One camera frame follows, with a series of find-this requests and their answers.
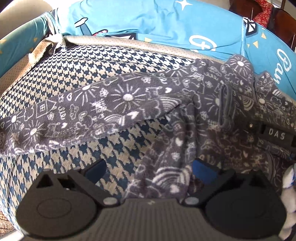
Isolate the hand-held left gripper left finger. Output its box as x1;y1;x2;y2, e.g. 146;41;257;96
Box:
35;159;119;207

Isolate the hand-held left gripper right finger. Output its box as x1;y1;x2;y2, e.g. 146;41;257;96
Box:
184;158;266;207

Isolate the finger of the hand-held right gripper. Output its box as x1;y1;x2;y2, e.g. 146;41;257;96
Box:
240;117;264;141

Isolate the grey doodle print fleece jacket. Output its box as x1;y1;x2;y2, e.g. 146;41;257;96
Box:
0;54;296;202

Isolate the person's right hand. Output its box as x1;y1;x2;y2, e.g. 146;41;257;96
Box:
279;162;296;241

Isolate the blue pillow with red patch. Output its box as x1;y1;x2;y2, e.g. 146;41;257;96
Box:
240;17;296;98

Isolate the brown wooden headboard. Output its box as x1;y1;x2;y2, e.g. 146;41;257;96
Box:
229;0;296;49

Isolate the red floral cloth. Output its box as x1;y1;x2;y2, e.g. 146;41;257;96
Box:
252;0;274;26

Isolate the teal sheet with yellow triangles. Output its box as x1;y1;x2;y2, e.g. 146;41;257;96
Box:
0;11;60;77

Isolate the blue pillow with white star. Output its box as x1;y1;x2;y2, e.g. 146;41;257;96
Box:
57;0;245;58

